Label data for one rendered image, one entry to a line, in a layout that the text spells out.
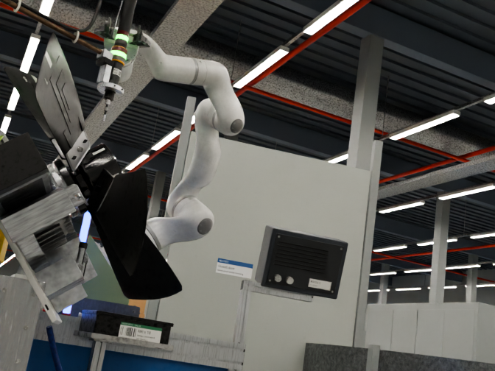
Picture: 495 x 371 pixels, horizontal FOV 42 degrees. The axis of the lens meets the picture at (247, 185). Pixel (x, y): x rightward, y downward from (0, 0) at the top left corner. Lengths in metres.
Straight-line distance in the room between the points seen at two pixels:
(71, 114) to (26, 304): 0.42
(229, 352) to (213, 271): 1.52
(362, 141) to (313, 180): 5.14
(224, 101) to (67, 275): 1.00
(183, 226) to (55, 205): 1.11
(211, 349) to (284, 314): 1.61
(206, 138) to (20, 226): 1.20
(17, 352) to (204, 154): 1.13
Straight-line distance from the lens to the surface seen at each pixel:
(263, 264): 2.08
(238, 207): 3.60
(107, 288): 2.28
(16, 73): 1.75
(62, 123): 1.46
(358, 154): 8.79
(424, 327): 12.04
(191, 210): 2.36
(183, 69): 2.18
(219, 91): 2.27
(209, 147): 2.35
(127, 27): 1.83
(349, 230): 3.78
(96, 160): 1.56
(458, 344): 11.38
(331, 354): 3.37
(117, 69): 1.78
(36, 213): 1.29
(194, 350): 2.02
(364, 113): 9.01
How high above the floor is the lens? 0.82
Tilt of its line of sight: 15 degrees up
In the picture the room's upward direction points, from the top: 9 degrees clockwise
